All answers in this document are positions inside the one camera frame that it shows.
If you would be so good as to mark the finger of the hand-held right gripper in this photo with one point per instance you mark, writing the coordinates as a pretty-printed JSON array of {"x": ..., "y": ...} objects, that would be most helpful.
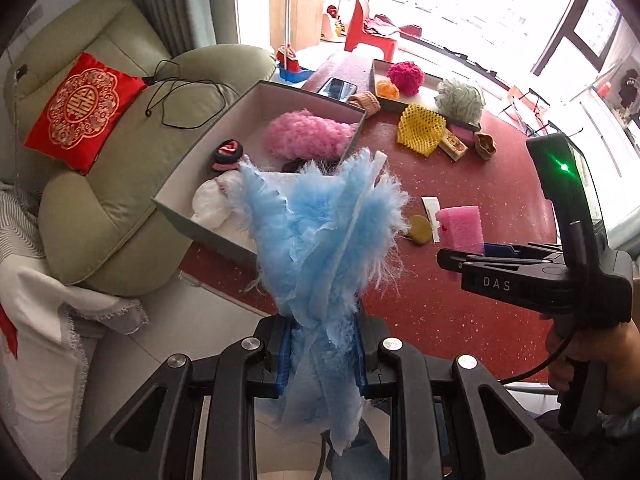
[
  {"x": 500, "y": 250},
  {"x": 450, "y": 259}
]

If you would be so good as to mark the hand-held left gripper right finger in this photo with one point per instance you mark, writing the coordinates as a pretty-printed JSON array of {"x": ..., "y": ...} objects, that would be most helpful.
[{"x": 361, "y": 365}]

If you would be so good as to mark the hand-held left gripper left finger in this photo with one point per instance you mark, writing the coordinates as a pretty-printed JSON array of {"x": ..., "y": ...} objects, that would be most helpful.
[{"x": 281, "y": 362}]

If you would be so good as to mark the pink sponge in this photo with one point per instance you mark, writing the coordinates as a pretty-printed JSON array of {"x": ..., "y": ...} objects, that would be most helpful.
[{"x": 462, "y": 227}]

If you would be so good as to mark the blue fluffy duster cloth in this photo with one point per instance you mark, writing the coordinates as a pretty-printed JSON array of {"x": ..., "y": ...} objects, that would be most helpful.
[{"x": 315, "y": 240}]

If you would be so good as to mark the pink fluffy slipper sock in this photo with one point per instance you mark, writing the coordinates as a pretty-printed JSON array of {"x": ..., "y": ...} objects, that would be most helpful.
[{"x": 310, "y": 135}]

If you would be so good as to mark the pink black sock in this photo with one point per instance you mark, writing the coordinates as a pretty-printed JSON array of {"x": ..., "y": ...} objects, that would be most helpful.
[{"x": 227, "y": 155}]

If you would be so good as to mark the large grey cardboard box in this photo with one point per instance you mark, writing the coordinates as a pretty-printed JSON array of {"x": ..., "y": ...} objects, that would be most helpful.
[{"x": 210, "y": 135}]

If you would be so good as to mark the person's right hand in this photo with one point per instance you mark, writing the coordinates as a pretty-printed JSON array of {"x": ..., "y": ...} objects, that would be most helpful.
[{"x": 615, "y": 360}]

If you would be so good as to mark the round yellow puff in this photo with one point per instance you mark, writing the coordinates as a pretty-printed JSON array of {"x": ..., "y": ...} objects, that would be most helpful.
[{"x": 420, "y": 230}]

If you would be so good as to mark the white paper strip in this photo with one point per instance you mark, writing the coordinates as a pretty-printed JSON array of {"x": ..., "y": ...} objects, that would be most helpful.
[{"x": 431, "y": 210}]

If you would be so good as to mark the person's leg in jeans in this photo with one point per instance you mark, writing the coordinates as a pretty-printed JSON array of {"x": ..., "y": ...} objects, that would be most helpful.
[{"x": 362, "y": 452}]

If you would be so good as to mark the small cartoon tissue pack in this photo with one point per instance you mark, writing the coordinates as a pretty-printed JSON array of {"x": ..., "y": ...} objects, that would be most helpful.
[{"x": 454, "y": 146}]

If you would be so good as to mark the small pink sponge block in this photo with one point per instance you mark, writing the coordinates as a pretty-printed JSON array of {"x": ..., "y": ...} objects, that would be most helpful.
[{"x": 465, "y": 135}]

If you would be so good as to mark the yellow foam fruit net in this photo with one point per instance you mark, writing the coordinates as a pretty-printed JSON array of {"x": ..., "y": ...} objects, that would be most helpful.
[{"x": 420, "y": 130}]

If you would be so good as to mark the green mesh bath loofah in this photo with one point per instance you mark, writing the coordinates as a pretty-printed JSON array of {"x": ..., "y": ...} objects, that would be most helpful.
[{"x": 460, "y": 100}]

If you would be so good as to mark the shallow grey box tray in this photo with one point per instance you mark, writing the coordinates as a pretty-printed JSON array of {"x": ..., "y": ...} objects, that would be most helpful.
[{"x": 430, "y": 105}]

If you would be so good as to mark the pink knitted sock roll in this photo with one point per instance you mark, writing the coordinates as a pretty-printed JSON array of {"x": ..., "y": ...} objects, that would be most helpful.
[{"x": 365, "y": 102}]

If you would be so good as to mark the orange small ball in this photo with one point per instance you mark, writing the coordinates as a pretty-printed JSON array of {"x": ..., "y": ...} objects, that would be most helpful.
[{"x": 388, "y": 90}]

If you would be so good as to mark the magenta pompom scrubber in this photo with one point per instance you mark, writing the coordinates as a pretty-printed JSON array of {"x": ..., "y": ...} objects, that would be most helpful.
[{"x": 406, "y": 79}]

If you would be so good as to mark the black smartphone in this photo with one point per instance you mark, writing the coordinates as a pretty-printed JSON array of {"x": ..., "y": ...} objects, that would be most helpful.
[{"x": 337, "y": 89}]

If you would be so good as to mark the green leather sofa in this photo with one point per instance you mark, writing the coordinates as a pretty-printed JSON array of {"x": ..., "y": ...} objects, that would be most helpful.
[{"x": 115, "y": 210}]

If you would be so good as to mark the white frayed cloth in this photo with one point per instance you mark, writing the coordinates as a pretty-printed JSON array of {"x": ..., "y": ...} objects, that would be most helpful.
[{"x": 40, "y": 335}]

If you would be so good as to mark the red plastic chair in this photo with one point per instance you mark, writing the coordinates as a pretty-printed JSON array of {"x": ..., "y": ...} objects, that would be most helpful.
[{"x": 365, "y": 30}]

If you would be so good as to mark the broom and dustpan set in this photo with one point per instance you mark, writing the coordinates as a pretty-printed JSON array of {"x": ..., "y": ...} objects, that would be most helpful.
[{"x": 290, "y": 67}]

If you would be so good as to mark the grey striped blanket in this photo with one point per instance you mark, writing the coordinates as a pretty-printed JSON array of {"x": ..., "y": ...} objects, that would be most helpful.
[{"x": 17, "y": 225}]

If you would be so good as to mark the red embroidered cushion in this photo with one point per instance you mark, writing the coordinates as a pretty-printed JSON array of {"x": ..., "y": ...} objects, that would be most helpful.
[{"x": 82, "y": 110}]

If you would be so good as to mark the grey curtain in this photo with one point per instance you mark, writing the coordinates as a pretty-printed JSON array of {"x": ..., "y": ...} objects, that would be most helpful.
[{"x": 165, "y": 0}]

